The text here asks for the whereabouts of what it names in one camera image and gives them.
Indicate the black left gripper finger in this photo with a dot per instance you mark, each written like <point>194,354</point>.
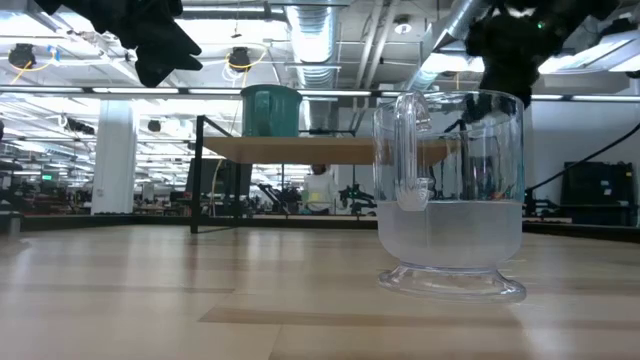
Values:
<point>160,70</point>
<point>180,42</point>

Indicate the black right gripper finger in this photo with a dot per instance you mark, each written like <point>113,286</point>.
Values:
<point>490,75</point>
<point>517,82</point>

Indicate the teal mug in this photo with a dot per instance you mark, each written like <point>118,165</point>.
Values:
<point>271,111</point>

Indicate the wooden shelf with black legs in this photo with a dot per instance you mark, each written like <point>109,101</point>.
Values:
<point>300,150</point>

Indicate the black ceiling device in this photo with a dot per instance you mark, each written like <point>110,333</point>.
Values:
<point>22,55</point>
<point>239,58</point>

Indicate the white pillar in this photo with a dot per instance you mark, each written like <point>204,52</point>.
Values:
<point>114,157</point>

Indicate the black background monitor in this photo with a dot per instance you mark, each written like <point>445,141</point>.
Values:
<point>220,177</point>

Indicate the black equipment cabinet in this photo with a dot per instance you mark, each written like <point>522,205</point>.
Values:
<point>599,192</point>

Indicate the clear plastic pitcher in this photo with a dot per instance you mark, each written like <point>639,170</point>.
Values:
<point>450,235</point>

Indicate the person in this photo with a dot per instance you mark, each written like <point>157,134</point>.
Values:
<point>320,192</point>

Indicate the silver ventilation duct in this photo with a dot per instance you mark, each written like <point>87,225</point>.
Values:
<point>312,42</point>

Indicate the black metal table frame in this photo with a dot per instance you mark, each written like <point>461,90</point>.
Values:
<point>100,222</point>

